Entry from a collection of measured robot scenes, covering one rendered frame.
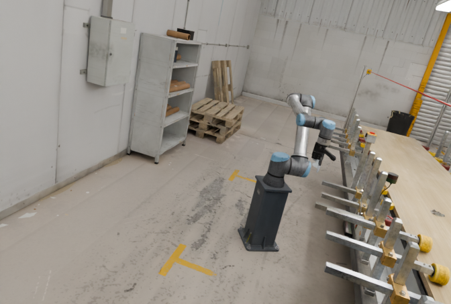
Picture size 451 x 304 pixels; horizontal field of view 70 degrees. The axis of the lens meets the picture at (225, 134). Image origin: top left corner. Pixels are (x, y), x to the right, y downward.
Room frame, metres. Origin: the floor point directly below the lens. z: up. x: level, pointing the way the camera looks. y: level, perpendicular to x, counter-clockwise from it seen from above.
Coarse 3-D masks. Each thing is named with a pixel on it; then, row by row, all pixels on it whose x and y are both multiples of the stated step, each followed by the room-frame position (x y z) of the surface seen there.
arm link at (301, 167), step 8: (304, 96) 2.88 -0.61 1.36; (312, 96) 2.91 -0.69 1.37; (304, 104) 2.85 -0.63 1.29; (312, 104) 2.87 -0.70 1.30; (304, 128) 2.74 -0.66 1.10; (296, 136) 2.73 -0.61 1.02; (304, 136) 2.70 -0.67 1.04; (296, 144) 2.69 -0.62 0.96; (304, 144) 2.67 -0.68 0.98; (296, 152) 2.64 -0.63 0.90; (304, 152) 2.64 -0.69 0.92; (296, 160) 2.58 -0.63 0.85; (304, 160) 2.58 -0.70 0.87; (296, 168) 2.54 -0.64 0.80; (304, 168) 2.55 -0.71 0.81; (304, 176) 2.56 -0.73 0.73
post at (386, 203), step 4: (384, 200) 1.57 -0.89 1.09; (388, 200) 1.56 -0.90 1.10; (384, 204) 1.56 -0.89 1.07; (388, 204) 1.55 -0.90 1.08; (380, 208) 1.58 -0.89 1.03; (384, 208) 1.55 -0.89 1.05; (388, 208) 1.55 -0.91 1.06; (380, 212) 1.56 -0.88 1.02; (384, 212) 1.55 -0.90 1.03; (380, 216) 1.55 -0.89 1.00; (384, 216) 1.55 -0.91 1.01; (380, 220) 1.55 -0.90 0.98; (384, 220) 1.55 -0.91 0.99; (372, 232) 1.56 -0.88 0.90; (368, 236) 1.59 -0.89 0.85; (372, 236) 1.55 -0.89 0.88; (376, 236) 1.55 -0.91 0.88; (368, 240) 1.56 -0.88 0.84; (372, 240) 1.55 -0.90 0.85; (376, 240) 1.55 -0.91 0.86; (372, 244) 1.55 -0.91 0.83; (364, 252) 1.56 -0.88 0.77; (364, 256) 1.55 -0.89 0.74; (368, 256) 1.55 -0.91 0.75
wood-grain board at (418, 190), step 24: (384, 144) 3.63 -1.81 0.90; (408, 144) 3.90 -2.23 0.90; (384, 168) 2.72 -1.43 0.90; (408, 168) 2.87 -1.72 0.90; (432, 168) 3.05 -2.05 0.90; (408, 192) 2.27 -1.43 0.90; (432, 192) 2.38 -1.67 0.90; (408, 216) 1.85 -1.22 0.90; (432, 216) 1.92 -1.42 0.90; (432, 288) 1.18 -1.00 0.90
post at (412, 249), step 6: (408, 246) 1.09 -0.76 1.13; (414, 246) 1.07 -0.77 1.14; (408, 252) 1.07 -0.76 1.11; (414, 252) 1.07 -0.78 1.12; (402, 258) 1.09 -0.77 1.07; (408, 258) 1.07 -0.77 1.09; (414, 258) 1.06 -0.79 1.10; (402, 264) 1.07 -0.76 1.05; (408, 264) 1.07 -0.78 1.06; (396, 270) 1.10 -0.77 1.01; (402, 270) 1.07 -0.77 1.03; (408, 270) 1.06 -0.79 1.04; (396, 276) 1.08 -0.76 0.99; (402, 276) 1.07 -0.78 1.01; (396, 282) 1.07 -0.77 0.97; (402, 282) 1.07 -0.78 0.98; (384, 300) 1.09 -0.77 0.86; (390, 300) 1.07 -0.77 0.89
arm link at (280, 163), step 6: (276, 156) 2.55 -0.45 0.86; (282, 156) 2.55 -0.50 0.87; (288, 156) 2.58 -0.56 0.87; (270, 162) 2.58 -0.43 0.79; (276, 162) 2.53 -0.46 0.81; (282, 162) 2.53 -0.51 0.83; (288, 162) 2.55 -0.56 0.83; (270, 168) 2.56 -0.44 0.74; (276, 168) 2.53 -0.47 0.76; (282, 168) 2.53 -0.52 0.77; (288, 168) 2.53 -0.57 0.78; (276, 174) 2.53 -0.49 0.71; (282, 174) 2.54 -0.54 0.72
